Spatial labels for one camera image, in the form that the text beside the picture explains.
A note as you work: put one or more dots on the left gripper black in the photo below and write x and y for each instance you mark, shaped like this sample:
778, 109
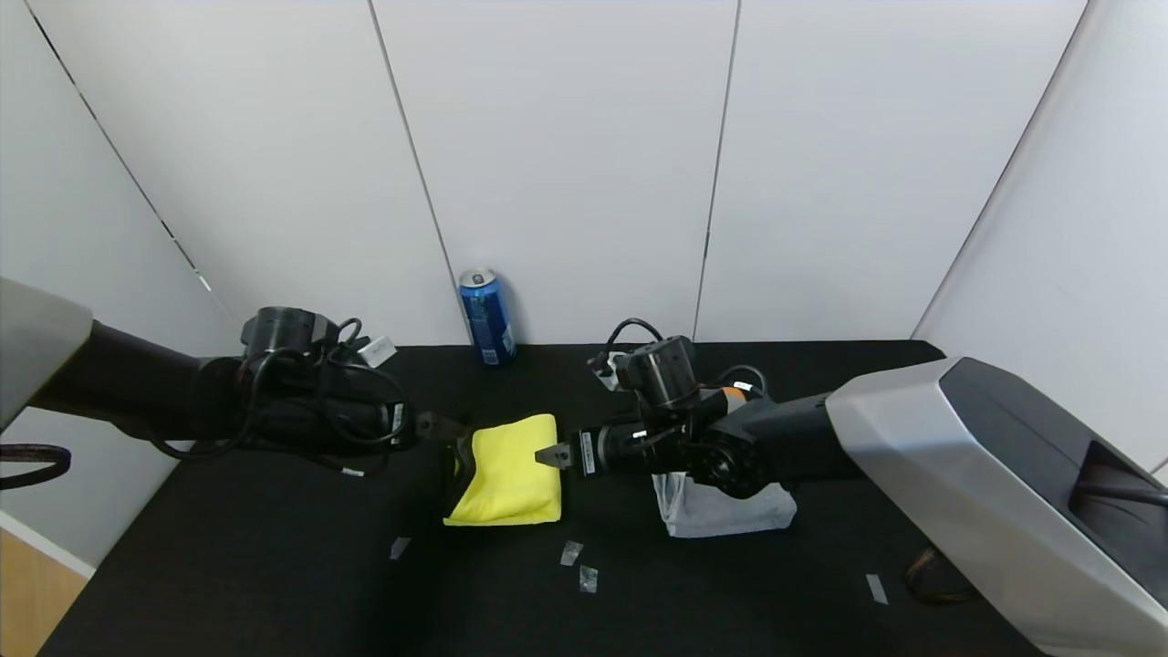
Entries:
399, 423

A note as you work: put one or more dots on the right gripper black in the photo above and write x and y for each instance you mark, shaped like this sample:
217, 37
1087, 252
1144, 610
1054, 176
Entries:
585, 453

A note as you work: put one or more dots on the yellow microfibre towel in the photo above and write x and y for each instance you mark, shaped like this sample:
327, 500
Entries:
511, 474

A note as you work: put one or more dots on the grey terry towel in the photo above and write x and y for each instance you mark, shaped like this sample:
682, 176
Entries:
730, 516

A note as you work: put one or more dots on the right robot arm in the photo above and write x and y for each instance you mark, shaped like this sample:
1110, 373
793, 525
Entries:
958, 456

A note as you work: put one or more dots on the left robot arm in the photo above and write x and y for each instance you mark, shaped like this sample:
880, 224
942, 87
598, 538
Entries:
137, 383

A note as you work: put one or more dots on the blue drink can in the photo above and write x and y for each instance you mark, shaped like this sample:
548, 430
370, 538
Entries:
488, 319

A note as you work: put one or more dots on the black table cloth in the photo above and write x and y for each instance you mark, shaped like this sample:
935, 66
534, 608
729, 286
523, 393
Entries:
274, 584

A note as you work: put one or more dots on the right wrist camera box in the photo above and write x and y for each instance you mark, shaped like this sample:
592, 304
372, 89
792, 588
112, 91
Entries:
610, 372

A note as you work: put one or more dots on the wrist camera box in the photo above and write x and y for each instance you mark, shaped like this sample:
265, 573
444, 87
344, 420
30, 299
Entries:
379, 351
610, 372

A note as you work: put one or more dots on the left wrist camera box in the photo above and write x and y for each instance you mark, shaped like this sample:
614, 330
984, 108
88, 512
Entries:
379, 351

